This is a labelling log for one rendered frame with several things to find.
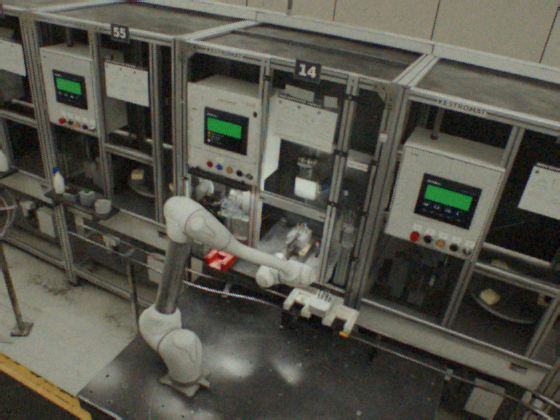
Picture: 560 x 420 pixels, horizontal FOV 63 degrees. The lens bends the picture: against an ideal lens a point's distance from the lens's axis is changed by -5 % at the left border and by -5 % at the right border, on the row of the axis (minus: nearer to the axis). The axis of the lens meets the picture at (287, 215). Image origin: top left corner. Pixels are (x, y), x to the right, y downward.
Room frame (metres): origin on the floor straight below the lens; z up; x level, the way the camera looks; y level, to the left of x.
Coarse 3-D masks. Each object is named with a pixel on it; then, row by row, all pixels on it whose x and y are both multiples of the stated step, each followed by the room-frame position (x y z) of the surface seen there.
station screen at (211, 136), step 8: (224, 120) 2.19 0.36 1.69; (232, 120) 2.17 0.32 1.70; (240, 128) 2.16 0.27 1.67; (208, 136) 2.22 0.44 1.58; (216, 136) 2.21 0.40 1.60; (224, 136) 2.19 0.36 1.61; (232, 136) 2.17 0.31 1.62; (240, 136) 2.16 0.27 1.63; (216, 144) 2.21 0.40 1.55; (224, 144) 2.19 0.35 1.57; (232, 144) 2.17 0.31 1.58; (240, 144) 2.16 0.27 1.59
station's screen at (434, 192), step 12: (432, 180) 1.81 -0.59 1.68; (432, 192) 1.81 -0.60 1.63; (444, 192) 1.79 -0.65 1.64; (456, 192) 1.77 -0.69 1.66; (468, 192) 1.76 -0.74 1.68; (420, 204) 1.82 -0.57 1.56; (432, 204) 1.80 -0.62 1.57; (444, 204) 1.78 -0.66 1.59; (456, 204) 1.77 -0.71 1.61; (468, 204) 1.75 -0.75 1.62; (444, 216) 1.78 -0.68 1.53; (456, 216) 1.76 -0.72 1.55
